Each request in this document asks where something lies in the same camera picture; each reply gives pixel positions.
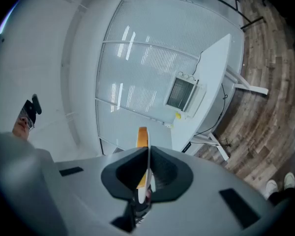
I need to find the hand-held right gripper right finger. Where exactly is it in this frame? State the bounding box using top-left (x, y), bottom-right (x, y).
top-left (147, 146), bottom-right (280, 236)

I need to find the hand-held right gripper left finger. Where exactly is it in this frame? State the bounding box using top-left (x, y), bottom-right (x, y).
top-left (55, 146), bottom-right (148, 236)

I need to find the white microwave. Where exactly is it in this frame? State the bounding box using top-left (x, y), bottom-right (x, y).
top-left (165, 70), bottom-right (207, 119)

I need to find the person's white shoe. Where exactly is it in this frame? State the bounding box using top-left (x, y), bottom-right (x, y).
top-left (265, 179), bottom-right (279, 199)
top-left (284, 172), bottom-right (295, 191)

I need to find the person's white printed t-shirt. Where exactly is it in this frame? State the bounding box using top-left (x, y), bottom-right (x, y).
top-left (0, 129), bottom-right (69, 236)

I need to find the white table leg frame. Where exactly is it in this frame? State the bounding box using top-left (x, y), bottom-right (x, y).
top-left (225, 65), bottom-right (269, 95)
top-left (190, 131), bottom-right (230, 161)

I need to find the black head-mounted camera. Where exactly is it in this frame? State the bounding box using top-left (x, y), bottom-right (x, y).
top-left (23, 93), bottom-right (43, 124)

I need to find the black metal desk frame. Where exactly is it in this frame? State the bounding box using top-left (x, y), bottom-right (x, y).
top-left (232, 0), bottom-right (266, 31)

